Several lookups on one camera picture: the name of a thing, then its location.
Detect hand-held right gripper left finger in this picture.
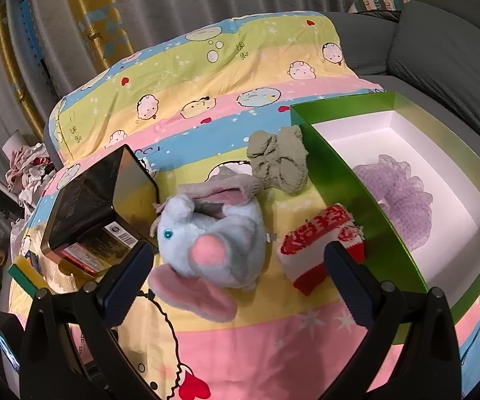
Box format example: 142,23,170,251
18,239,170,400

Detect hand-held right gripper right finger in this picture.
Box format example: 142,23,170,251
312,239,462,400

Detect green cardboard box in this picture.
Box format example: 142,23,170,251
290,91,480,325

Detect blue plush elephant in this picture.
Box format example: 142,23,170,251
146,194,271,323

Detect red and white knitted pouch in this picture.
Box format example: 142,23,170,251
279,203,366,296

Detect black and gold tin box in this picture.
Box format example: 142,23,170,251
40,144,159,278

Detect yellow and green sponge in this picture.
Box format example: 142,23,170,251
9,256,51,296

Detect purple mesh bath puff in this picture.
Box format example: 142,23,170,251
353,154,434,255

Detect colourful cartoon printed blanket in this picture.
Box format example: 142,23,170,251
9,10,480,400

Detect black screen device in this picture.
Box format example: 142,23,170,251
0,310,26,380

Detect grey-green knitted cloth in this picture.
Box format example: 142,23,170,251
246,126,309,196

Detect pile of clothes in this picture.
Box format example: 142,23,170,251
7,142,59,209

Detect grey sofa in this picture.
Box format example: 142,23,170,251
327,0,480,201

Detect yellow and blue patterned curtain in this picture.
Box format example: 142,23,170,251
59,0,136,71

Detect striped cushion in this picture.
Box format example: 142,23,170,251
347,0,411,15

